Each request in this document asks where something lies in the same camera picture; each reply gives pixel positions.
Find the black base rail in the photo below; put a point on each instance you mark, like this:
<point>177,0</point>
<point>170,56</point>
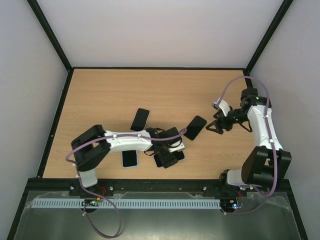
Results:
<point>204,187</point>

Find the metal tray sheet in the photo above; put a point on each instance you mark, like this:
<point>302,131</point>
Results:
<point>254,219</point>

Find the phone in dark case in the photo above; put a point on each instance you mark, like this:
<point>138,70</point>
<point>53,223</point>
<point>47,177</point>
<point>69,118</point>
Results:
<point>140,120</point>

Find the black bare phone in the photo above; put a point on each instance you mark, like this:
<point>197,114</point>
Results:
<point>195,127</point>

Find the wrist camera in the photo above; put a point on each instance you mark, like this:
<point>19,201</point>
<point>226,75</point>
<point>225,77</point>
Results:
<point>177,147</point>
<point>221,105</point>

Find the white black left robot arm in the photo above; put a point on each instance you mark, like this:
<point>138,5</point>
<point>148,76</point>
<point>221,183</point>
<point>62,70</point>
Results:
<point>92,146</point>

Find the white slotted cable duct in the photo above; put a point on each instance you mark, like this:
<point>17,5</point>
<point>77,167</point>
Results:
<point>72,203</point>

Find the black phone case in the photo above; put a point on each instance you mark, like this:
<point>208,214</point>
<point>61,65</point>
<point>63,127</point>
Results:
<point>168,159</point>

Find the phone in light blue case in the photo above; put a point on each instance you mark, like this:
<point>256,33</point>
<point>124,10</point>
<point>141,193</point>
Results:
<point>129,158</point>

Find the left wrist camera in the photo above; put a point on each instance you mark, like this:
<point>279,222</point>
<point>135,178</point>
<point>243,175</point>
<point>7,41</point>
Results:
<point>177,147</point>

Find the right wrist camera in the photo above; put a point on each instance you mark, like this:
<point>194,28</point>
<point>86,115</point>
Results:
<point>221,105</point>

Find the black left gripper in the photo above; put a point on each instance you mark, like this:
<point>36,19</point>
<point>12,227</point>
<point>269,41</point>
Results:
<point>164,158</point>

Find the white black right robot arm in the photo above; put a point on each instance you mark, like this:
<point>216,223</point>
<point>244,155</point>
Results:
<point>268,162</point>

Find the black enclosure frame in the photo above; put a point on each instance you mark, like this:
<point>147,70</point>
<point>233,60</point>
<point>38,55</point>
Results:
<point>53,183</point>

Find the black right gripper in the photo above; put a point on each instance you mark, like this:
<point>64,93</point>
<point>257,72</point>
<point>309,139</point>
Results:
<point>222,122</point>

